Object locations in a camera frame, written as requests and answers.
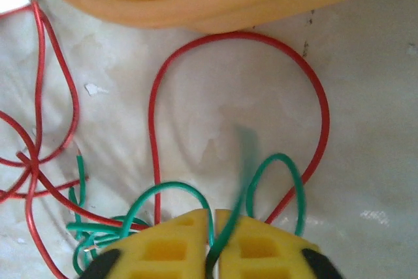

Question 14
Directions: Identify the short green cable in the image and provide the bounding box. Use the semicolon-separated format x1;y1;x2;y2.
66;150;148;276

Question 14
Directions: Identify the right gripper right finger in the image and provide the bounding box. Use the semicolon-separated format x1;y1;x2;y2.
214;208;344;279

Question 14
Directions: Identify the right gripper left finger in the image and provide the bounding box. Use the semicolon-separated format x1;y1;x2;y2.
78;208;212;279

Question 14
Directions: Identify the long green cable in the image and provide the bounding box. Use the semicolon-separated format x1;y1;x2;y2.
119;152;307;271

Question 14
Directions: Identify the glossy red cable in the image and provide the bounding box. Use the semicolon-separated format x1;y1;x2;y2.
0;0;152;279

